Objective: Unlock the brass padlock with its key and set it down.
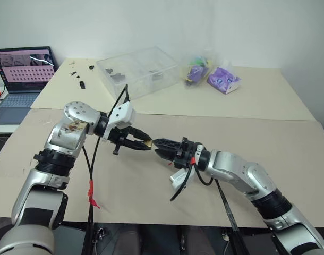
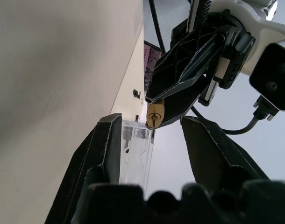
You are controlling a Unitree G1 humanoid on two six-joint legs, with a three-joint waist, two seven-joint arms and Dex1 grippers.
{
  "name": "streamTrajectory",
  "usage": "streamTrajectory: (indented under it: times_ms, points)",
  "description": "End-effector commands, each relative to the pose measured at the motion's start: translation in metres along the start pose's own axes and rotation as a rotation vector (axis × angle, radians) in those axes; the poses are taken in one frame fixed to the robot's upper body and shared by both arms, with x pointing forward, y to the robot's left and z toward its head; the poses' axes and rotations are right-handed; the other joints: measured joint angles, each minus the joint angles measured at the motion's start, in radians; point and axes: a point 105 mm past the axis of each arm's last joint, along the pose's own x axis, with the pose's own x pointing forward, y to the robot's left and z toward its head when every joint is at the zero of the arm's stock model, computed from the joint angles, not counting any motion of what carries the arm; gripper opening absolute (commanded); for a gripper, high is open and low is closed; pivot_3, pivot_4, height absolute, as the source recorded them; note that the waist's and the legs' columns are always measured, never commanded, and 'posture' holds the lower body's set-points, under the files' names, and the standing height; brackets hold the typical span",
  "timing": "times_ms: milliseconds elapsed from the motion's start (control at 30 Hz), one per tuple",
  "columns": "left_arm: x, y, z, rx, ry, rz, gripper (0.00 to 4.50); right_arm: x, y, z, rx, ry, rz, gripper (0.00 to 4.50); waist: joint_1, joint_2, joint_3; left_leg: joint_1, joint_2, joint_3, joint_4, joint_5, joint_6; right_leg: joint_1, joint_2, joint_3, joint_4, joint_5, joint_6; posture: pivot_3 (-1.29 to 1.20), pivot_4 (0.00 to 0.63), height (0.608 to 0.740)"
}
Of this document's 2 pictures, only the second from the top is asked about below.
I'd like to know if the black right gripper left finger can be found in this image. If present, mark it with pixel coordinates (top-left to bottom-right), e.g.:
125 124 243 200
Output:
44 113 123 224

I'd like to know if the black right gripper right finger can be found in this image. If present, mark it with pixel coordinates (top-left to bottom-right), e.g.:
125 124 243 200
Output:
180 116 270 195

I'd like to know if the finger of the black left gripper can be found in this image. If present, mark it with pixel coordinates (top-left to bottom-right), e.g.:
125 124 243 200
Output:
145 29 228 104
160 74 214 128

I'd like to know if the brass padlock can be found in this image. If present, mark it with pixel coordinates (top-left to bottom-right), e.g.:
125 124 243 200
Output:
146 99 166 129

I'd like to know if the dark metal key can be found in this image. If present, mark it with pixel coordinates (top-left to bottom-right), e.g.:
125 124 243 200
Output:
150 113 157 144

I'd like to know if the purple patterned board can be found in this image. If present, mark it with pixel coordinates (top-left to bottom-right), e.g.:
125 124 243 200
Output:
143 40 163 91

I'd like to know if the clear acrylic box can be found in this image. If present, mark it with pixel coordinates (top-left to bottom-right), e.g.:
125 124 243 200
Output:
118 119 157 190

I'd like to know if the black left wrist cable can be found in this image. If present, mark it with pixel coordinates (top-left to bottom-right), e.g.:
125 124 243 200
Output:
190 95 279 136

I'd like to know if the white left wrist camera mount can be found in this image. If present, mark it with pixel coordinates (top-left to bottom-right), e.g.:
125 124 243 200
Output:
207 0 285 111

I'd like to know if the thin black cable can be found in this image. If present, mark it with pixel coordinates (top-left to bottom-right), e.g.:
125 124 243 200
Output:
148 0 167 54

